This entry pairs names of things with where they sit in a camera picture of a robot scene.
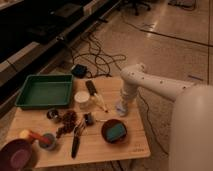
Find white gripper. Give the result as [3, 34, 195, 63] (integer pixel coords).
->
[121, 82, 138, 108]

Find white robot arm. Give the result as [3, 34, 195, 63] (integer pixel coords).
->
[120, 63, 213, 171]

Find black remote control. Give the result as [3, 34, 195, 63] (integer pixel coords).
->
[85, 80, 97, 96]

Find dark bowl with teal sponge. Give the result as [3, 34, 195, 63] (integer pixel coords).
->
[101, 119, 127, 144]

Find white round lidded container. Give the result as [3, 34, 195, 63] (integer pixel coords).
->
[74, 91, 90, 108]

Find black binder clip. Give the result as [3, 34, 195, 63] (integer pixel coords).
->
[84, 113, 94, 126]

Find black power adapter box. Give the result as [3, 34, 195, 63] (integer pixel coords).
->
[71, 64, 87, 78]

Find small black round cup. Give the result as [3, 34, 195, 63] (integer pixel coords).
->
[46, 108, 61, 122]

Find office chair base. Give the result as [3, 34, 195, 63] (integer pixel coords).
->
[117, 0, 151, 16]

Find green plastic tray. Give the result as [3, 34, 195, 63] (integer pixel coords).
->
[15, 74, 73, 109]

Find grey cup with red utensil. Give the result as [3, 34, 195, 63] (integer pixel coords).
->
[30, 132, 56, 151]

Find yellow ball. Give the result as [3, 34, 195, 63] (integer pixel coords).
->
[19, 130, 30, 140]

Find purple bowl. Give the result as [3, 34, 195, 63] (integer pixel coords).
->
[0, 139, 32, 171]

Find yellow handled brush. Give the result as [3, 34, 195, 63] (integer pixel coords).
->
[94, 93, 108, 112]

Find black floor cables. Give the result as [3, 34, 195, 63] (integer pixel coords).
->
[63, 33, 128, 78]

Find black handled tool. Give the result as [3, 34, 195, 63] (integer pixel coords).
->
[71, 123, 85, 158]

